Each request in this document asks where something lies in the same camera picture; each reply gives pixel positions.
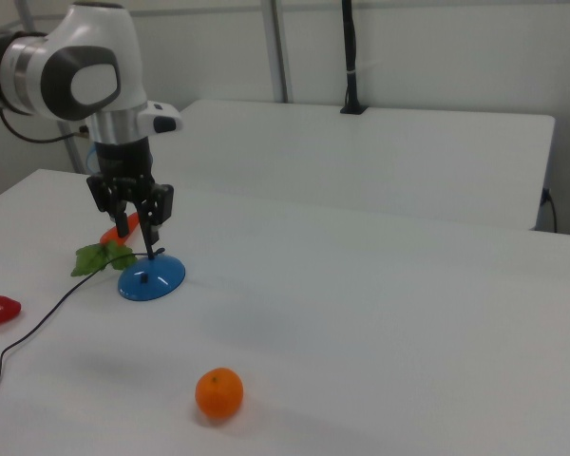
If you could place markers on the orange mandarin fruit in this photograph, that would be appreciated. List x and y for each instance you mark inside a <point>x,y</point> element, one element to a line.
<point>219,393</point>

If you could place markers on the white side table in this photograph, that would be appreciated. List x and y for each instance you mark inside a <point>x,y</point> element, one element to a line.
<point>342,161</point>

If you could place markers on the black clamped pole stand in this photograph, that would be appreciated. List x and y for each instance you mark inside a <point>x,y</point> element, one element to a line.
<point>350,57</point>

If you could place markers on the red toy strawberry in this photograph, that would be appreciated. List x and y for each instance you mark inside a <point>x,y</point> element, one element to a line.
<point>1,309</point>

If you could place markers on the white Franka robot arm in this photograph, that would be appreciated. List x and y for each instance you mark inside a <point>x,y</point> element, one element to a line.
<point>85,71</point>

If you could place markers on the toy carrot with green leaves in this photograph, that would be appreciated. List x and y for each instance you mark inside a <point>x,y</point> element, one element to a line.
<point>107,259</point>

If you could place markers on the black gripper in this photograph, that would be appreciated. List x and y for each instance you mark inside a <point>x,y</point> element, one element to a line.
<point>123,159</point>

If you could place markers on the grey vertical wall frame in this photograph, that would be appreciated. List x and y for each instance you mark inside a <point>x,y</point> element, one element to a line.
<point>278,47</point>

